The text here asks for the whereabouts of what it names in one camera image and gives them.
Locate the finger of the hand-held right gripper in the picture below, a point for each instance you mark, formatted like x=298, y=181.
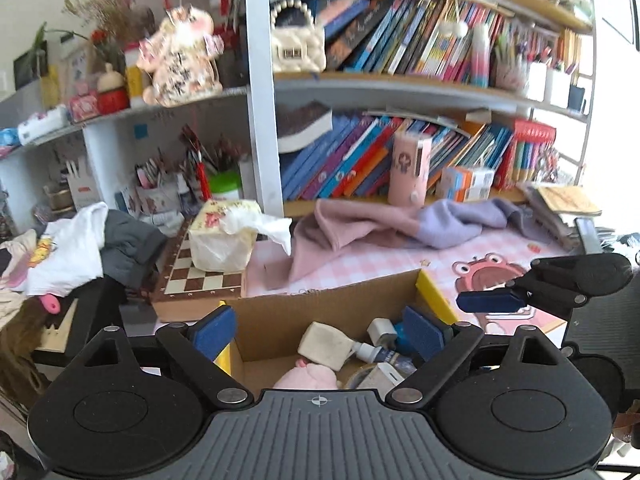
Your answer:
x=487, y=301

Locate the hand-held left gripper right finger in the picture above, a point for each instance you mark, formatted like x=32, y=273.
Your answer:
x=424, y=332

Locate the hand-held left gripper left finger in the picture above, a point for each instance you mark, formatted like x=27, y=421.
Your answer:
x=215, y=332

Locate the blue wrapper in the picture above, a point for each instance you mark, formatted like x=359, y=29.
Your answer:
x=402, y=340

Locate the white charger plug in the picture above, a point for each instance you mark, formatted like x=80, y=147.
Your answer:
x=380, y=380
x=382, y=331

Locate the small dark blue spray bottle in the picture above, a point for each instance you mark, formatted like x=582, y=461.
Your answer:
x=372, y=352

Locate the yellow cardboard box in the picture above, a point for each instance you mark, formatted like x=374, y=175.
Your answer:
x=280, y=315

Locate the yellow tape roll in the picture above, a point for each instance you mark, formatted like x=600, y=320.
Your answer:
x=357, y=376

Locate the cream foam block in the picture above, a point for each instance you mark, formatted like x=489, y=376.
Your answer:
x=325, y=345

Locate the pink plush pig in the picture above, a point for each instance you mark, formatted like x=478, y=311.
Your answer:
x=307, y=376

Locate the wooden chessboard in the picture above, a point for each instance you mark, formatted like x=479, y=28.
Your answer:
x=200, y=285

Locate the floral tissue pack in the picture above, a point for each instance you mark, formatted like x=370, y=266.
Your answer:
x=220, y=240

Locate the black smartphone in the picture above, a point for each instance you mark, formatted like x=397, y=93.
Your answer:
x=589, y=236

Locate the orange and blue carton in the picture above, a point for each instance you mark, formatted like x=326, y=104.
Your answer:
x=462, y=194
x=467, y=176

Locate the grey garment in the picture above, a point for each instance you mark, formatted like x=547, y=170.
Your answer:
x=132, y=245

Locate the stack of papers and booklets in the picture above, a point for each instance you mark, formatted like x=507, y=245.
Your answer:
x=560, y=205

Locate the pink and purple cloth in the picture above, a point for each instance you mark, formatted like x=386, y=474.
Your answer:
x=360, y=230

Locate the black chair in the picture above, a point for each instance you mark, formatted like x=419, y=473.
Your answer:
x=90, y=310

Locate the green-lidded jar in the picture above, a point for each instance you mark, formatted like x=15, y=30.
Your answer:
x=225, y=187

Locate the pink cylindrical device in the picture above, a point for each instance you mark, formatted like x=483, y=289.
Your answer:
x=410, y=170

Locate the red boxed book set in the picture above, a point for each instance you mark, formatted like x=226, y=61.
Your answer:
x=527, y=152

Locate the white printed garment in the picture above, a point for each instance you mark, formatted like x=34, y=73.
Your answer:
x=65, y=255

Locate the row of leaning colourful books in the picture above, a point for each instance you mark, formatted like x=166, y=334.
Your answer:
x=350, y=160

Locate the black pen cup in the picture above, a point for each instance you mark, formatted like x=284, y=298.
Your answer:
x=576, y=97

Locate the thick black-cover book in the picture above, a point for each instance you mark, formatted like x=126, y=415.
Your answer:
x=302, y=127

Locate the white pen holder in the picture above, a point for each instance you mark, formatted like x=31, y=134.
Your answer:
x=557, y=87

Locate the white bookshelf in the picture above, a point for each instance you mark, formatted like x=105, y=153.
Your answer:
x=260, y=110

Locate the pink gradient bottle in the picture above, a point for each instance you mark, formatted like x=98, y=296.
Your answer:
x=480, y=55

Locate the red and cream doll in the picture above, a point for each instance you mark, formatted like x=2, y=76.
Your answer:
x=112, y=92

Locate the pink pig figurine decoration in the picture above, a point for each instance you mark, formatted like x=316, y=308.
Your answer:
x=182, y=60

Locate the row of shelf books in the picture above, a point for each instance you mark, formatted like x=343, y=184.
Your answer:
x=410, y=35

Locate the cream quilted handbag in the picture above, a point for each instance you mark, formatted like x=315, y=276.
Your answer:
x=297, y=45

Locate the dried flower bunch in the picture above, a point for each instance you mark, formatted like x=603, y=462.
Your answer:
x=112, y=10

